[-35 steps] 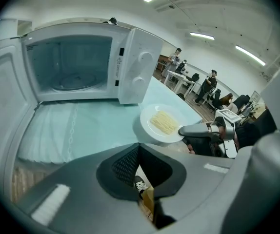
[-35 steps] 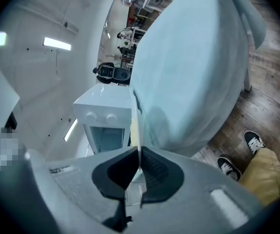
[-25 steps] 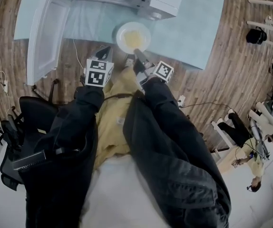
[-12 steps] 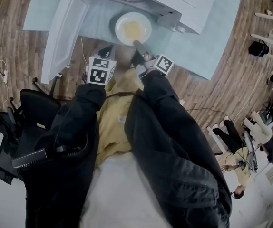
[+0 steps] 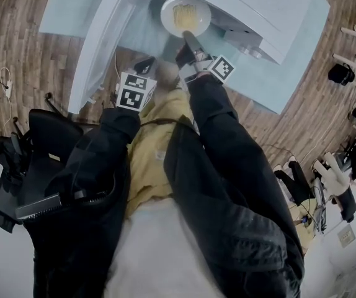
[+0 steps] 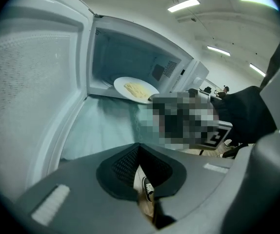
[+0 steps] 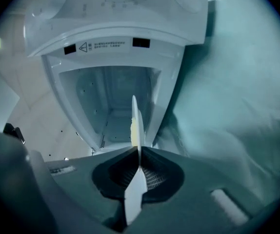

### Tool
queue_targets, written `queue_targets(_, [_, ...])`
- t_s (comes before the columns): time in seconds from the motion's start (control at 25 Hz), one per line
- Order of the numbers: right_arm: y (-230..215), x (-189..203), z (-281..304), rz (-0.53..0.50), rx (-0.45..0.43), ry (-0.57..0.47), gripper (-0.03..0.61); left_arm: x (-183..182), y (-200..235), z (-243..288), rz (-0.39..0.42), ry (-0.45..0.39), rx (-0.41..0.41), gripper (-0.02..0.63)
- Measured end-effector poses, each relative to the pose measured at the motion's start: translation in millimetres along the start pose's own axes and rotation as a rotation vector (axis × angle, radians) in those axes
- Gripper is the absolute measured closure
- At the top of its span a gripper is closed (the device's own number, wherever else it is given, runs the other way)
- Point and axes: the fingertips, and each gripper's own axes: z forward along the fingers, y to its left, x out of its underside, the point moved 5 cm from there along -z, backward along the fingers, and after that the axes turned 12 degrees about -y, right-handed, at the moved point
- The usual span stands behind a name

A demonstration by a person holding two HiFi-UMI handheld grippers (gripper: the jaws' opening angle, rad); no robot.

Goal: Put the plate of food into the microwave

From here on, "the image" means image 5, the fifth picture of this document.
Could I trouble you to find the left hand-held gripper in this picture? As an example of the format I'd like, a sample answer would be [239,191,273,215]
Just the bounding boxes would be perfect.
[115,56,159,111]

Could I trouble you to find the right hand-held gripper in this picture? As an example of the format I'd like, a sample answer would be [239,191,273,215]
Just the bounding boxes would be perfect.
[174,29,238,84]

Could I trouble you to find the white plate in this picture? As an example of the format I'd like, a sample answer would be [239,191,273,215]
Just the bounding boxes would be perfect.
[160,0,212,38]

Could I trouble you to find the person's right forearm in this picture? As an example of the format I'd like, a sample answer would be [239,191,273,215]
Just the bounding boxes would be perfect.
[164,72,306,298]

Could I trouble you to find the person's yellow trousers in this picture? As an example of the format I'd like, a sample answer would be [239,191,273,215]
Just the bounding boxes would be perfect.
[125,87,203,220]

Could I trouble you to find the table with light blue cloth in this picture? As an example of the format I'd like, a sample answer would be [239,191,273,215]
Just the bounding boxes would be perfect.
[38,0,331,115]

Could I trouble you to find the white power strip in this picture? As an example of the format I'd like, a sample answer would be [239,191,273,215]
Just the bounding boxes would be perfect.
[0,66,14,99]

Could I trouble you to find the black bag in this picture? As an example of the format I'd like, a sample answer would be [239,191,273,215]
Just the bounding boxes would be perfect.
[327,63,355,86]

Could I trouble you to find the person's white shirt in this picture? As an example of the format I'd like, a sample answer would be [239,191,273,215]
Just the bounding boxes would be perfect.
[106,197,225,298]

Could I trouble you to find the black mesh office chair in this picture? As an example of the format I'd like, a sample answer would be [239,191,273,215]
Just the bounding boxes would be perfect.
[0,133,42,234]

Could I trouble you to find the white power cable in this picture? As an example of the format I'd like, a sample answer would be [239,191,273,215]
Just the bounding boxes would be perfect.
[113,50,120,93]

